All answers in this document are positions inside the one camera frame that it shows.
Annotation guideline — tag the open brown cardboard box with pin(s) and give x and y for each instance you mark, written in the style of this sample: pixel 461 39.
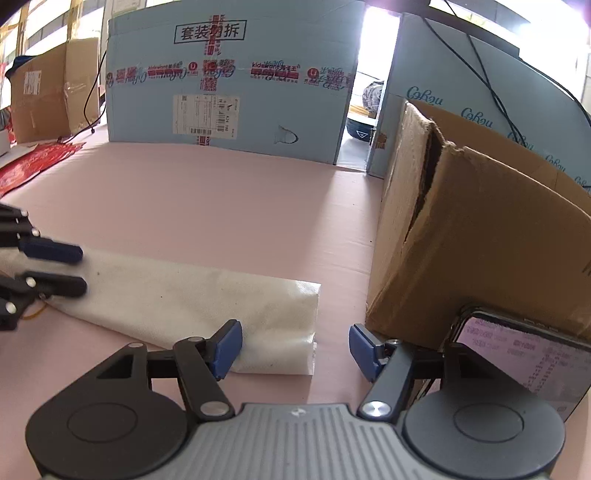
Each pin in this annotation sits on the open brown cardboard box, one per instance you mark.
pixel 470 218

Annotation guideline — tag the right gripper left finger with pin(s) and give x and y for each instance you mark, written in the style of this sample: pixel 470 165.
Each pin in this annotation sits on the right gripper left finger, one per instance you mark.
pixel 201 363

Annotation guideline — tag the smartphone with lit screen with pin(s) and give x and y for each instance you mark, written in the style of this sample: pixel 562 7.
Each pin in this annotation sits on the smartphone with lit screen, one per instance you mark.
pixel 551 364

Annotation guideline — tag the white fabric shopping bag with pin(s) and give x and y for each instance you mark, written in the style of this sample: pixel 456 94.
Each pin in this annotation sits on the white fabric shopping bag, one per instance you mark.
pixel 162 302

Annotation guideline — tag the large light blue carton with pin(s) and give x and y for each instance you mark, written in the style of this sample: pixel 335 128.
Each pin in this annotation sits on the large light blue carton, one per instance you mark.
pixel 267 77

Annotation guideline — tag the taped brown cardboard box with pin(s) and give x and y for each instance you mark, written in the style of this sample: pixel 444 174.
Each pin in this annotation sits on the taped brown cardboard box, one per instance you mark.
pixel 55 94

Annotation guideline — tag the white flat box lid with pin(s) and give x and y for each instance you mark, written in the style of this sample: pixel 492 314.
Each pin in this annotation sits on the white flat box lid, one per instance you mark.
pixel 5 143

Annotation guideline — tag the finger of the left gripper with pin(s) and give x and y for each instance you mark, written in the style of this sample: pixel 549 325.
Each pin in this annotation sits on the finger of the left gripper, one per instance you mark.
pixel 17 231
pixel 20 292

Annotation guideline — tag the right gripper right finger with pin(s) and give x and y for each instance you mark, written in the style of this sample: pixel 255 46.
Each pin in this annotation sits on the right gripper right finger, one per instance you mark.
pixel 388 365

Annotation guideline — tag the yellow rubber band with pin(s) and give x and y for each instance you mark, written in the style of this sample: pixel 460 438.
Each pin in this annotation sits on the yellow rubber band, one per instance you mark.
pixel 34 310

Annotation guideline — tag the red paper-cut decoration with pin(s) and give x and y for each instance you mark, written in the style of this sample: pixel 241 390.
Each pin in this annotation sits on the red paper-cut decoration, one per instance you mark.
pixel 42 157

